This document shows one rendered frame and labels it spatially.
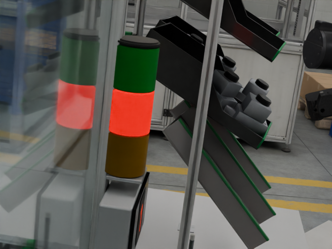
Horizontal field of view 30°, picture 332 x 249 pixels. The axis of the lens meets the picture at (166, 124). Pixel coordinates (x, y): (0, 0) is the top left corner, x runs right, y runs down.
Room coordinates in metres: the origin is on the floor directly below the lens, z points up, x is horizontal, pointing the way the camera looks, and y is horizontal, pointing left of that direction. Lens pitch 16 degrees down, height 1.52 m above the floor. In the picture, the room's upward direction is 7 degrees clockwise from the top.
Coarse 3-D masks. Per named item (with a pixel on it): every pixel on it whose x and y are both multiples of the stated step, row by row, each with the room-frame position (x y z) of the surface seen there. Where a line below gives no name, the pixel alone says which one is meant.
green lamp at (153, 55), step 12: (120, 48) 0.66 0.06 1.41; (132, 48) 0.66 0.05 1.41; (144, 48) 0.66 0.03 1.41; (156, 48) 0.67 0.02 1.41; (120, 60) 0.66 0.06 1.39; (132, 60) 0.66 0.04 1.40; (144, 60) 0.66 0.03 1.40; (156, 60) 0.67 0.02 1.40; (120, 72) 0.66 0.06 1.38; (132, 72) 0.66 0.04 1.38; (144, 72) 0.66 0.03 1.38; (156, 72) 0.68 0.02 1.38; (120, 84) 0.66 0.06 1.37; (132, 84) 0.66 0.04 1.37; (144, 84) 0.66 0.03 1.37
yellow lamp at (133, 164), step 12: (108, 144) 0.67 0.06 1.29; (120, 144) 0.66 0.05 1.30; (132, 144) 0.66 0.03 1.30; (144, 144) 0.67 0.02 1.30; (108, 156) 0.66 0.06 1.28; (120, 156) 0.66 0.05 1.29; (132, 156) 0.66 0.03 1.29; (144, 156) 0.67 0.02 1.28; (108, 168) 0.66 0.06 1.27; (120, 168) 0.66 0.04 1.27; (132, 168) 0.66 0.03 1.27; (144, 168) 0.68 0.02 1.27
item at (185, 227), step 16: (144, 0) 1.39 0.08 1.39; (144, 16) 1.40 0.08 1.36; (208, 32) 1.06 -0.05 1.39; (208, 48) 1.06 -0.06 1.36; (208, 64) 1.06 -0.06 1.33; (208, 80) 1.06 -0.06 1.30; (208, 96) 1.06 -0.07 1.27; (192, 144) 1.06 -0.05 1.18; (192, 160) 1.06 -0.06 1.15; (192, 176) 1.06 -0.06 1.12; (192, 192) 1.06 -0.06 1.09; (192, 208) 1.06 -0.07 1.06
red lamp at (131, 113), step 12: (120, 96) 0.66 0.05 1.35; (132, 96) 0.66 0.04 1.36; (144, 96) 0.66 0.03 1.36; (120, 108) 0.66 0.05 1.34; (132, 108) 0.66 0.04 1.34; (144, 108) 0.66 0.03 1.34; (120, 120) 0.66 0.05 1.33; (132, 120) 0.66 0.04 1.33; (144, 120) 0.66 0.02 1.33; (120, 132) 0.66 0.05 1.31; (132, 132) 0.66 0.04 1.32; (144, 132) 0.67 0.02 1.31
